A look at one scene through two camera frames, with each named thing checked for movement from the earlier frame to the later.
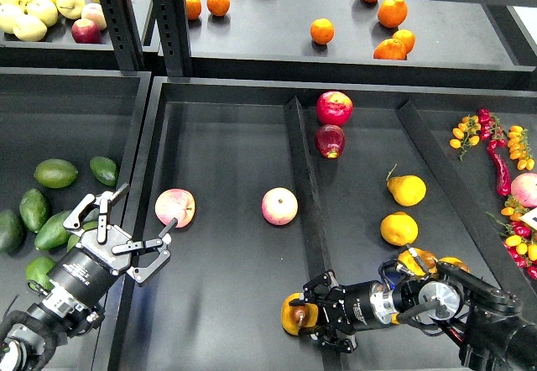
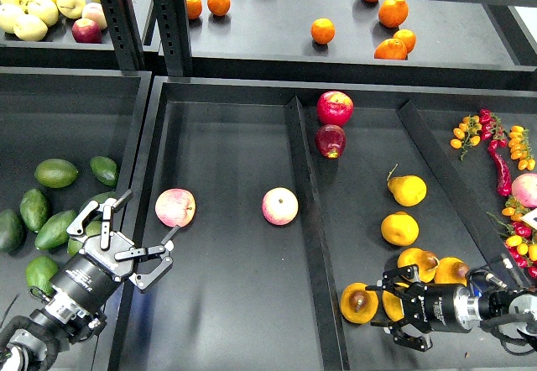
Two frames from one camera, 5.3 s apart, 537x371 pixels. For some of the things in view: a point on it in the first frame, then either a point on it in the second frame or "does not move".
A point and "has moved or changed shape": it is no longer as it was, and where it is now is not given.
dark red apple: (330, 139) does not move
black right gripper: (354, 307) → (438, 307)
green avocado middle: (52, 234) does not move
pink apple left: (174, 203) does not move
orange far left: (194, 6) does not move
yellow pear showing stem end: (297, 316) has moved or changed shape
